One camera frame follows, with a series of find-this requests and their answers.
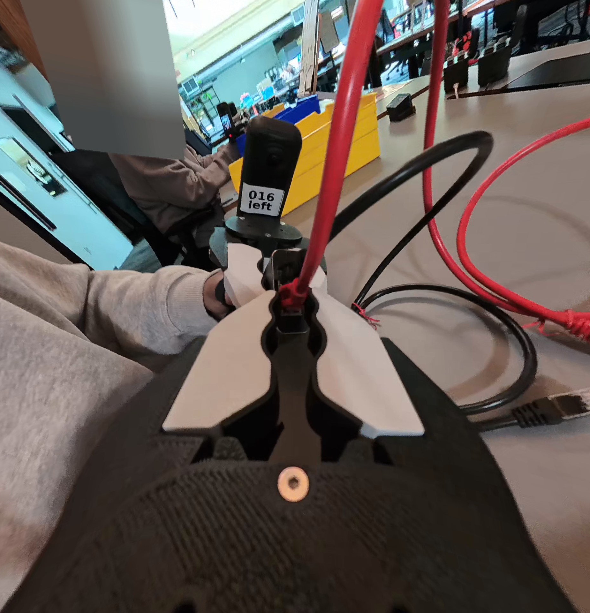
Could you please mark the person's left forearm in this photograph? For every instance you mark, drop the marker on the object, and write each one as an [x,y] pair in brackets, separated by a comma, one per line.
[146,306]

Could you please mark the person's left hand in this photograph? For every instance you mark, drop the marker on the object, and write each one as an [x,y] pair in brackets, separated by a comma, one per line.
[214,297]

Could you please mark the black desk mat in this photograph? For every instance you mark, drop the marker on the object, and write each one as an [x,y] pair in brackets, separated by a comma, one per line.
[563,72]

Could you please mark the black charging block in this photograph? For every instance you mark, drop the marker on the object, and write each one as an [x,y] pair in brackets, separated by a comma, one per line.
[493,67]
[456,74]

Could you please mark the small black box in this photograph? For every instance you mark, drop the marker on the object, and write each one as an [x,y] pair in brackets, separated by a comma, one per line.
[400,108]

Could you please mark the tall cardboard sheet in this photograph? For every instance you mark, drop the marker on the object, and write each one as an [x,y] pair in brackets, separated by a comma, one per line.
[308,48]

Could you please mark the grey desk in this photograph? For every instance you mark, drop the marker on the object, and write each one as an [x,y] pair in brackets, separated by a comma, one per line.
[539,215]

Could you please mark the black ethernet adapter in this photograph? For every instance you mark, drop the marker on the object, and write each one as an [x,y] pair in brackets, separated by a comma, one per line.
[285,268]

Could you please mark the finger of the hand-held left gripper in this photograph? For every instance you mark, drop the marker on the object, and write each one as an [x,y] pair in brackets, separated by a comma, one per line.
[320,282]
[244,277]

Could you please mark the black office chair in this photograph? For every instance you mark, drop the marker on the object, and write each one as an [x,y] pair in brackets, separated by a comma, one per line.
[108,191]

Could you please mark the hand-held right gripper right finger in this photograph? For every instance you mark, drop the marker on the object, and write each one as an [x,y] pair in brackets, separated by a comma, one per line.
[367,378]

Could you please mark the red twist tie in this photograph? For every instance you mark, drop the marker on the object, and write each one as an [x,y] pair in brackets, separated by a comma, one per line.
[362,311]
[539,325]

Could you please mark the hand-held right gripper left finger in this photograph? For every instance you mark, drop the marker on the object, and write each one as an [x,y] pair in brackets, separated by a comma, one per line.
[223,378]

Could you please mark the yellow plastic bin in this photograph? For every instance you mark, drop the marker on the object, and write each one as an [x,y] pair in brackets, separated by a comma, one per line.
[362,139]
[273,111]

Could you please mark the blue plastic bin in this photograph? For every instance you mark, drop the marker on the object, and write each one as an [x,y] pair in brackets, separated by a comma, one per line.
[300,112]

